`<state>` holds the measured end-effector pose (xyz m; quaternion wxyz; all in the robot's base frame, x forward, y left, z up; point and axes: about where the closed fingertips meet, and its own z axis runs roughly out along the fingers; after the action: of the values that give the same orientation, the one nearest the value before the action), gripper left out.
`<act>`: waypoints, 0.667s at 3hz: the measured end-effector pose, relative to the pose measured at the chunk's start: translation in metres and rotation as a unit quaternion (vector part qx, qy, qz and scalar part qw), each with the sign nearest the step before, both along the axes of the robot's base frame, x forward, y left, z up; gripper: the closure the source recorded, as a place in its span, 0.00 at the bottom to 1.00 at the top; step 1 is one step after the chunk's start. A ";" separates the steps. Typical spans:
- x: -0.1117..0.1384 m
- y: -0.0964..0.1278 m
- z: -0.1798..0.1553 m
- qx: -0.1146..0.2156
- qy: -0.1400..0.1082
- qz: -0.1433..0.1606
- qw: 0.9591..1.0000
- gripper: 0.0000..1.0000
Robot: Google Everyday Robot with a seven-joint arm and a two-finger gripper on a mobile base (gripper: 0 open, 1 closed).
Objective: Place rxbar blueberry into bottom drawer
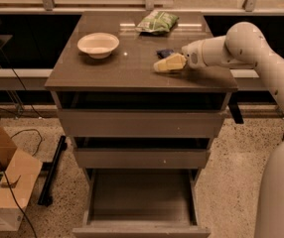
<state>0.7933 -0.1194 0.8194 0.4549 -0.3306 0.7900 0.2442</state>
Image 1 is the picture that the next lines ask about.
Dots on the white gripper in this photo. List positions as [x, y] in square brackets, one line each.
[194, 57]

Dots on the dark blue rxbar wrapper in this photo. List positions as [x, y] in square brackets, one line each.
[164, 53]

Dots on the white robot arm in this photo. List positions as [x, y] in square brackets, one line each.
[244, 44]

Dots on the grey drawer cabinet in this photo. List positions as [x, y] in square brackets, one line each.
[130, 65]

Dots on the grey top drawer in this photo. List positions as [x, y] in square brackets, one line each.
[124, 114]

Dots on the grey middle drawer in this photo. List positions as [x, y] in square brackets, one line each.
[141, 153]

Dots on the grey open bottom drawer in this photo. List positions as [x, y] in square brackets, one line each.
[141, 204]

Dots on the green chip bag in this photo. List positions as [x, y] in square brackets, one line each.
[157, 22]

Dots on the black table leg right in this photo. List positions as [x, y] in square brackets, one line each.
[235, 112]

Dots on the white paper bowl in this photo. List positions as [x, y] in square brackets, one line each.
[98, 45]

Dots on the black metal floor stand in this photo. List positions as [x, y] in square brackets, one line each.
[50, 168]

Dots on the open cardboard box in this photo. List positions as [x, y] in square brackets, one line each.
[18, 174]

